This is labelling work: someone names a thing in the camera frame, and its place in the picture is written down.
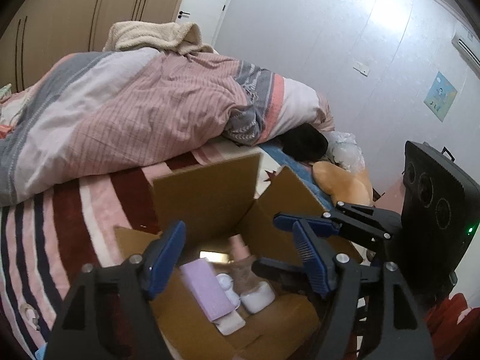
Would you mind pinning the white tape dispenser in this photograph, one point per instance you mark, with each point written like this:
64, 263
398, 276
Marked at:
30, 316

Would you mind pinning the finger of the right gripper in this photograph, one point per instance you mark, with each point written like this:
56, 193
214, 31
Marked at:
292, 279
349, 221

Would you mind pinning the pink grey striped duvet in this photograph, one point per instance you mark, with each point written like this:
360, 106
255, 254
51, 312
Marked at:
95, 113

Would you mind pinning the striped pink bed blanket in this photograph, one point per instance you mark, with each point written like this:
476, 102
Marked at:
46, 238

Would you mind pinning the white wall switch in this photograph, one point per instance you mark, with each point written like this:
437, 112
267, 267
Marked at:
361, 68

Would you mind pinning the orange plush toy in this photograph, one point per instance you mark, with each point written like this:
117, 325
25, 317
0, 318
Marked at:
343, 186

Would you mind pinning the white air conditioner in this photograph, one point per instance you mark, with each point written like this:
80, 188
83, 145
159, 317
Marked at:
467, 44

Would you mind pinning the red sleeved forearm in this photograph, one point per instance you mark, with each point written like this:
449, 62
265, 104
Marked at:
450, 323

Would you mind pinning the black cushion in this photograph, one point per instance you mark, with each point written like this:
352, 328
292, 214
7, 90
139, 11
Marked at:
304, 143

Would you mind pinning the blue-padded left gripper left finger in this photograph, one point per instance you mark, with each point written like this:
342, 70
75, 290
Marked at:
107, 311

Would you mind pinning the grey radio with handle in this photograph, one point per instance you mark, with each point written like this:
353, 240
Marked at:
444, 152

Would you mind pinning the white earbud case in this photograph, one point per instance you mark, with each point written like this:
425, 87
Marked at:
258, 298

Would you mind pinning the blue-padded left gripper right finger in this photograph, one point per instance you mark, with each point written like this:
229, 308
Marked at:
350, 298

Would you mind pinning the beige wooden wardrobe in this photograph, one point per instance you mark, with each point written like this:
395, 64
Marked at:
35, 34

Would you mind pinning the clear plastic bag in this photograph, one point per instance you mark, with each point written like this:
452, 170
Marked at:
344, 151

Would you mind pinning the purple rectangular box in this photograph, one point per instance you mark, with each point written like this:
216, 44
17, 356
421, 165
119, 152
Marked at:
201, 280

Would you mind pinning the light blue patterned box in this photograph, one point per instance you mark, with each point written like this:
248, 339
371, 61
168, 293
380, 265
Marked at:
40, 353

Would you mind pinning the blue wall poster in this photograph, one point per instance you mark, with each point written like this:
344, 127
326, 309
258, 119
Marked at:
440, 96

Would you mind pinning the brown cardboard box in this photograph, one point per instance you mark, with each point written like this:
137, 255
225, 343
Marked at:
215, 202

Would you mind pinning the beige fleece blanket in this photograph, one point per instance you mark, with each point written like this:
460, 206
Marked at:
180, 38

